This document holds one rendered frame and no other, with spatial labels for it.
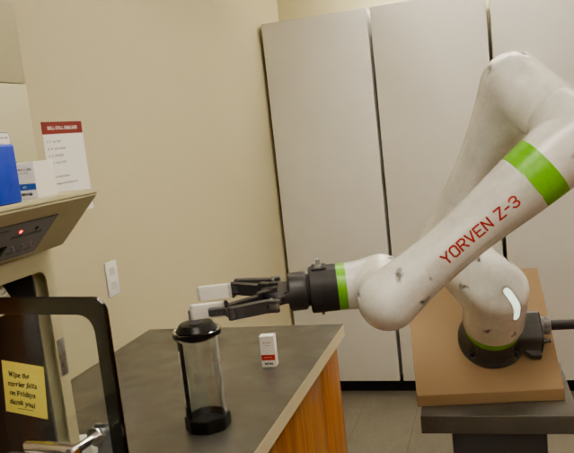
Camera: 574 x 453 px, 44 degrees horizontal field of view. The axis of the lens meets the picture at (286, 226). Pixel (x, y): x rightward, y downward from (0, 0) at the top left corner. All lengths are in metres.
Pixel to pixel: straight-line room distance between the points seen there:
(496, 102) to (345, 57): 2.71
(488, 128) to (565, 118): 0.17
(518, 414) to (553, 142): 0.62
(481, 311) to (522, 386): 0.25
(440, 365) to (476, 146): 0.53
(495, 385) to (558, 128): 0.64
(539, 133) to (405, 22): 2.77
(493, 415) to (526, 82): 0.69
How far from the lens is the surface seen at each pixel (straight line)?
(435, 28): 3.95
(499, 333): 1.53
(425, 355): 1.67
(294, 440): 1.87
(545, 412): 1.61
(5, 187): 1.13
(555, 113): 1.26
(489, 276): 1.48
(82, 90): 2.36
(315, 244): 4.10
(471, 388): 1.64
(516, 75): 1.32
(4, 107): 1.33
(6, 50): 1.37
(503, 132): 1.37
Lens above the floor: 1.57
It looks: 8 degrees down
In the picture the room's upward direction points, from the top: 6 degrees counter-clockwise
